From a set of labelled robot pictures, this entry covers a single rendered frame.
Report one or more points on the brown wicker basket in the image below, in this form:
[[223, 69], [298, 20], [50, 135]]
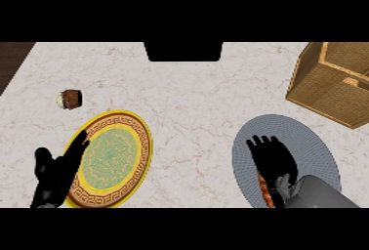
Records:
[[330, 81]]

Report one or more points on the brown croissant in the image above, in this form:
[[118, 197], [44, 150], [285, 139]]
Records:
[[265, 192]]

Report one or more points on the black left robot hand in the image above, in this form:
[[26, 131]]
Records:
[[53, 177]]

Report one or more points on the grey round placemat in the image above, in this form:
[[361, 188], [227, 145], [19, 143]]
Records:
[[311, 146]]

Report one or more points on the yellow patterned round plate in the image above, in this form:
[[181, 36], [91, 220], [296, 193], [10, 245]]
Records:
[[112, 159]]

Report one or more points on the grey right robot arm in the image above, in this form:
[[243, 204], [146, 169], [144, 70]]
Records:
[[317, 193]]

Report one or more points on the black rounded appliance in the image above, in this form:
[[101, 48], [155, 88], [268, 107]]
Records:
[[183, 51]]

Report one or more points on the chocolate cupcake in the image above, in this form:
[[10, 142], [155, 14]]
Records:
[[70, 99]]

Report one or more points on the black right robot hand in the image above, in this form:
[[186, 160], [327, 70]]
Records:
[[271, 159]]

